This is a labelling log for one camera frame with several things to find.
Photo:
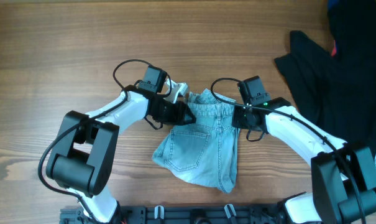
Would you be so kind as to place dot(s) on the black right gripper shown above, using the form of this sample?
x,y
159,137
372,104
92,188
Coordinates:
x,y
237,117

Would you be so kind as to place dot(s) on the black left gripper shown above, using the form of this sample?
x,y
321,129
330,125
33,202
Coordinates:
x,y
181,113

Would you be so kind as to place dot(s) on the light blue denim shorts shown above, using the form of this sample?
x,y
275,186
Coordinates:
x,y
205,152

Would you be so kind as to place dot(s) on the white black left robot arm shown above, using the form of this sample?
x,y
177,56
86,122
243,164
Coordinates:
x,y
80,159

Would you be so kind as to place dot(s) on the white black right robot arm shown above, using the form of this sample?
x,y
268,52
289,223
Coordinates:
x,y
343,175

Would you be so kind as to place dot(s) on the dark navy garment pile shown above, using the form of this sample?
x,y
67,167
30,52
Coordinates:
x,y
337,92

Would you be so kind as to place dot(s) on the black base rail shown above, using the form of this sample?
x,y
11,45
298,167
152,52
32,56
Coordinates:
x,y
249,214

